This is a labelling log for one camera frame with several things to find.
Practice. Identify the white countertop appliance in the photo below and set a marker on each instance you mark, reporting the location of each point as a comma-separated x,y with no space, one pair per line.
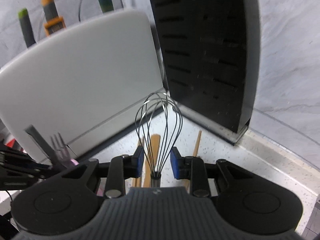
87,80

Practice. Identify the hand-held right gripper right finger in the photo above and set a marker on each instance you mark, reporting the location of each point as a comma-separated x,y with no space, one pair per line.
175,162

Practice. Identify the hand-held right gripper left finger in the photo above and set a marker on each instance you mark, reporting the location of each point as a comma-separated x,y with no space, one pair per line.
140,162

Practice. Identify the black knife block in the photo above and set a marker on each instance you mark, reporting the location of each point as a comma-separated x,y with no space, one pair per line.
207,55

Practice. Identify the wooden spatula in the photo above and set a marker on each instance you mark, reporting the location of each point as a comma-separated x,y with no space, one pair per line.
155,142

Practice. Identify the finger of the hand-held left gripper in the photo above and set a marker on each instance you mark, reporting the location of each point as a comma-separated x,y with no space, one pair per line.
12,182
25,163

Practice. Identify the pink mesh utensil holder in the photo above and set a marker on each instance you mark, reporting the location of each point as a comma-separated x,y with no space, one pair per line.
73,163

